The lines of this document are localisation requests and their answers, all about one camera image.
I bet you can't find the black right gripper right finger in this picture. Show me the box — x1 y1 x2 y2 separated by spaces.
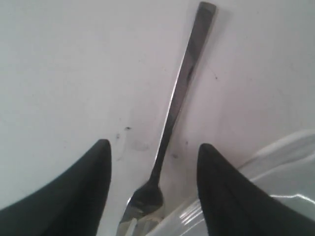
197 143 315 236

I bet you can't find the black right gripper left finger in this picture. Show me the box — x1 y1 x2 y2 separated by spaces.
0 139 111 236

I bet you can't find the white square plate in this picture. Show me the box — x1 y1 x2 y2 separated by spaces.
151 130 315 236

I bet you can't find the steel fork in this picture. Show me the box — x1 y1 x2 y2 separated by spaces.
116 1 217 236

